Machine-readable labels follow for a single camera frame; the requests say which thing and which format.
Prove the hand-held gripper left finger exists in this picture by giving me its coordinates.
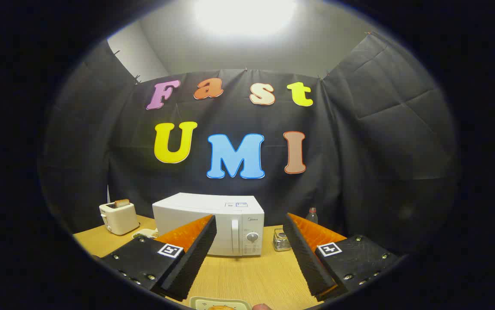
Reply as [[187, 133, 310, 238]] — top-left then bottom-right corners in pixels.
[[100, 214, 218, 302]]

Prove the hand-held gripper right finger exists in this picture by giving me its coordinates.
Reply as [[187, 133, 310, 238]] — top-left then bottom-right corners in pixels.
[[283, 212, 403, 302]]

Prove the white microwave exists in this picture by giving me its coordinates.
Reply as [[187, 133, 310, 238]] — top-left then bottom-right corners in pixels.
[[152, 192, 265, 257]]

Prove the cream square plate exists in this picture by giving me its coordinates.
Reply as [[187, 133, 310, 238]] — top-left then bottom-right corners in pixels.
[[189, 296, 252, 310]]

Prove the white toaster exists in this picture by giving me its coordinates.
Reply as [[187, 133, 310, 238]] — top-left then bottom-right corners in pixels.
[[99, 200, 140, 236]]

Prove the metal wire basket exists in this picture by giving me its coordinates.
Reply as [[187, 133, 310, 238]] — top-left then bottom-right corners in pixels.
[[272, 228, 292, 252]]

